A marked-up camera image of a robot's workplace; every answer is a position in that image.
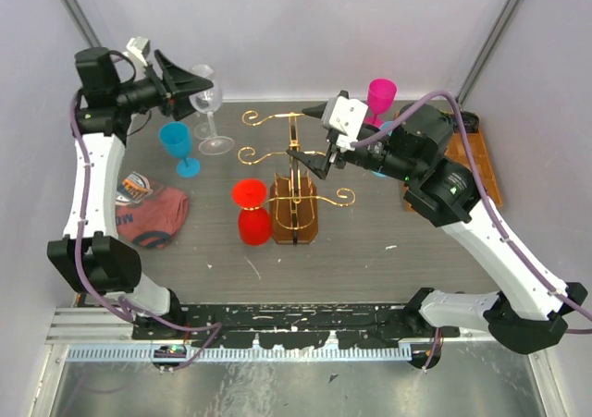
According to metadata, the clear wine glass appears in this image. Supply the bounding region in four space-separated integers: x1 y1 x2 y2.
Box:
193 112 215 140
190 65 234 156

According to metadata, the pink wine glass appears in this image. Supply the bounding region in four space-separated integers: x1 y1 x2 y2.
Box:
364 78 398 128

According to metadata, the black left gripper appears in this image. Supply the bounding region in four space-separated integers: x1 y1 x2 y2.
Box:
116 50 216 121

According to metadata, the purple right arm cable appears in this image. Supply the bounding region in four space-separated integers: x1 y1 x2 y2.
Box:
349 89 592 373

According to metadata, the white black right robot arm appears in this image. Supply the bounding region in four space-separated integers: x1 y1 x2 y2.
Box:
290 95 587 355

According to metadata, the gold wire wine glass rack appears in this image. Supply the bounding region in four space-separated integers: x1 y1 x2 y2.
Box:
237 108 356 246

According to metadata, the red wine glass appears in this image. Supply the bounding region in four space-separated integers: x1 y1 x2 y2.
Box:
231 178 272 246

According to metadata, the light blue wine glass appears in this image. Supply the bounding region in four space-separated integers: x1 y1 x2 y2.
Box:
159 122 201 178
369 119 394 178

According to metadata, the folded red t-shirt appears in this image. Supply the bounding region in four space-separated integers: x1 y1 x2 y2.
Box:
115 172 190 250

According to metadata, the right aluminium corner post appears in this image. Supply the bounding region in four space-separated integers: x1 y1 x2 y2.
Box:
456 0 524 106

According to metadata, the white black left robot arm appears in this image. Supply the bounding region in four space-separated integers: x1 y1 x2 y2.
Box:
46 47 214 339

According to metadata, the wooden compartment tray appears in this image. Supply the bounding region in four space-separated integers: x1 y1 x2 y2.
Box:
391 104 503 207

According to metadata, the aluminium front rail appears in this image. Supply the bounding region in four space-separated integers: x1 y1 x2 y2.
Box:
44 303 549 363

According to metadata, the dark rubber bands pile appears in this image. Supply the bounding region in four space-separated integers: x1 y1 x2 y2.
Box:
450 111 480 134

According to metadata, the clear front wine glass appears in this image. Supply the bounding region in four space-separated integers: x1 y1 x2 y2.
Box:
190 65 234 156

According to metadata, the aluminium corner post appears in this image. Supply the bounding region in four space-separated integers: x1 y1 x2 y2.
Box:
60 0 102 47
456 0 524 106

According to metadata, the left aluminium corner post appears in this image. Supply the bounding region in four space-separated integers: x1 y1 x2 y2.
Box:
60 0 102 47

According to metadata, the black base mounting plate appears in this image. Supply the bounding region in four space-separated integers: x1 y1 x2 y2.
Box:
131 302 462 350

